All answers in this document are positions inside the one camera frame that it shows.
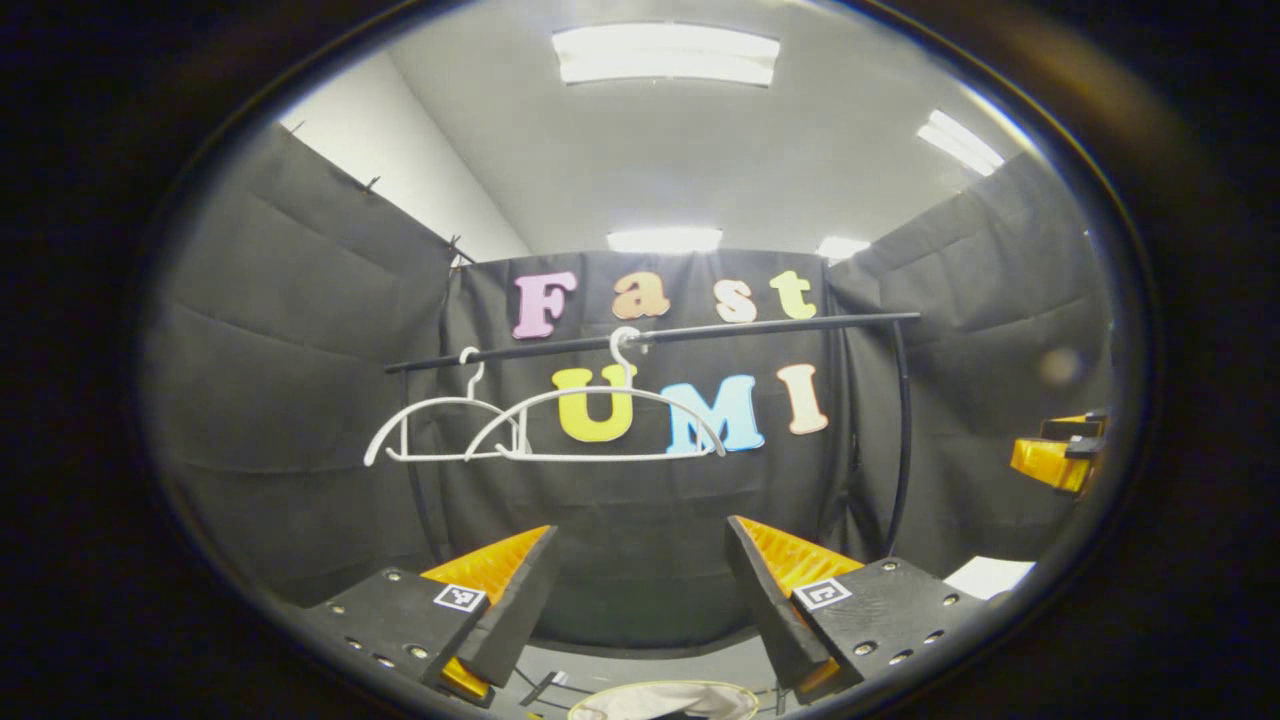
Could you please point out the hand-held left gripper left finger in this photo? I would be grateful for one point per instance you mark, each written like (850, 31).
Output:
(515, 620)

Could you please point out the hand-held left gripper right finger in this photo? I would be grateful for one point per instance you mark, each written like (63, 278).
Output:
(770, 610)

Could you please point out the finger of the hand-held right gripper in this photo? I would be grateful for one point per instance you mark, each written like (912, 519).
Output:
(1075, 425)
(1045, 462)

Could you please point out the beige laundry hamper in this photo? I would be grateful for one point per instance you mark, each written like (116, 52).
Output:
(650, 700)

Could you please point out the white plastic clothes hanger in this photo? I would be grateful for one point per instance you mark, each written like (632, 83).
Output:
(650, 457)
(440, 458)

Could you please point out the black metal clothes rack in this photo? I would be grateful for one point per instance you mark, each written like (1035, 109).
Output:
(780, 327)

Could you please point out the white flat panel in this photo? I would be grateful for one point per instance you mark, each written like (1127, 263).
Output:
(990, 578)

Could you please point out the large ceiling light panel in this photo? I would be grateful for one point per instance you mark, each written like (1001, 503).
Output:
(665, 55)

